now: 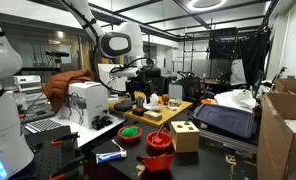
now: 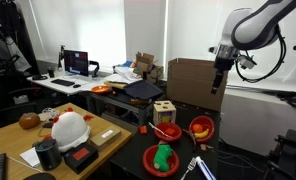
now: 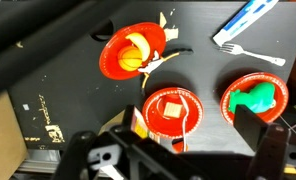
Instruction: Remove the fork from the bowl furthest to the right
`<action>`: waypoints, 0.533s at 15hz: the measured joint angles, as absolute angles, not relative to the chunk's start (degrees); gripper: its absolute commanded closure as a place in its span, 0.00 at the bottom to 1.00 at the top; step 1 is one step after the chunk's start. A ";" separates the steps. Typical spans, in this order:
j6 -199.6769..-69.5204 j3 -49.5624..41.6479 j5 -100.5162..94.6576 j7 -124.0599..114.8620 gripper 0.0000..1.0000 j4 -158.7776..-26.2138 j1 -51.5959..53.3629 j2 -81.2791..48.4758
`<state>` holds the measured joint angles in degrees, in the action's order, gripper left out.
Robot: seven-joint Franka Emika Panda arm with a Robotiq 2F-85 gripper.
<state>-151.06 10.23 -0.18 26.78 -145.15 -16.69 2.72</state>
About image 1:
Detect white blue toothpaste tube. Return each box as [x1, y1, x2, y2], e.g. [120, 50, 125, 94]
[95, 149, 128, 165]

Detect white box dog print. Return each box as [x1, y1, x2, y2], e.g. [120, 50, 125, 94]
[59, 81, 110, 130]

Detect orange black clamp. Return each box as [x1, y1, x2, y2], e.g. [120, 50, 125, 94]
[48, 154, 88, 180]
[50, 131, 81, 147]

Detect white spoon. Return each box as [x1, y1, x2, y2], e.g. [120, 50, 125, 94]
[111, 138, 126, 153]

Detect black office chair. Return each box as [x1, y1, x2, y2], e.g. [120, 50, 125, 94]
[176, 71, 206, 101]

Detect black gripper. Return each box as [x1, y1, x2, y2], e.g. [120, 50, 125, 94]
[125, 76, 155, 105]

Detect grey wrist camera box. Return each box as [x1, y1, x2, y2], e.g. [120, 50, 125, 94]
[109, 66, 141, 79]

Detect white printer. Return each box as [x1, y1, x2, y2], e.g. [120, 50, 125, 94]
[13, 74, 42, 95]

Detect wooden shape sorter box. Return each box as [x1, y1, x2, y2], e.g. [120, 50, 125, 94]
[170, 120, 201, 154]

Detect dark blue plastic lid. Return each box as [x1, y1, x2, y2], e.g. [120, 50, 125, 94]
[192, 103, 258, 140]

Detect brown jacket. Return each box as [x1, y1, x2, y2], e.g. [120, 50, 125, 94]
[42, 69, 96, 114]

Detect small black gadgets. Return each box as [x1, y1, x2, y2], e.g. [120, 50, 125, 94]
[91, 114, 114, 131]

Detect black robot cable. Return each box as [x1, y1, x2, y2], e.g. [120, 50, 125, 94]
[97, 56, 156, 96]

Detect green plush toy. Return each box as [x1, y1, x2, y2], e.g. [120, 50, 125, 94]
[120, 127, 140, 138]

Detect black curtain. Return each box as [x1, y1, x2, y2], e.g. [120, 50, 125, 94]
[208, 28, 272, 88]

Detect tangled cable bundle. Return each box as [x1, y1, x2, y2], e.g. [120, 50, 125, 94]
[166, 98, 183, 111]

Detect small open cardboard box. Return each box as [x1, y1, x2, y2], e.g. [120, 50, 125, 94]
[273, 77, 296, 95]

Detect black oval pouch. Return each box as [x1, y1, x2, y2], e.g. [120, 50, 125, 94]
[113, 99, 134, 113]

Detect black box red label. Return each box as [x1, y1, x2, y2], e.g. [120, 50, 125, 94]
[131, 106, 149, 117]

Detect pile of white papers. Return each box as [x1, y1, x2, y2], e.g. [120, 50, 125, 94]
[214, 88, 262, 113]

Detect grey keyboard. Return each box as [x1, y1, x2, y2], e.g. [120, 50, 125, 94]
[25, 118, 65, 134]

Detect flat brown cardboard box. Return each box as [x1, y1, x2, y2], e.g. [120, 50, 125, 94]
[143, 110, 164, 122]

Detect black camera on stand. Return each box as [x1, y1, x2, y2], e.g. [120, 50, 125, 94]
[45, 49, 71, 58]

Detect wooden desk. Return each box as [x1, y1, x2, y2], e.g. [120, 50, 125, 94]
[107, 91, 194, 129]

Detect black pegboard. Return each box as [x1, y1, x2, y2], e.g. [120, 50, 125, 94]
[23, 125, 87, 180]

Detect tan paper scrap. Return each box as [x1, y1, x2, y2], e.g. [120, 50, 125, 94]
[135, 164, 146, 178]

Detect white plastic fork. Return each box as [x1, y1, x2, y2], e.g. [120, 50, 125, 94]
[153, 124, 166, 141]

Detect ring ceiling light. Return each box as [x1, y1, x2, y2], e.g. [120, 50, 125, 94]
[187, 0, 228, 13]

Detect large cardboard box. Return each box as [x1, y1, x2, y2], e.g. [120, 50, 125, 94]
[256, 92, 296, 180]

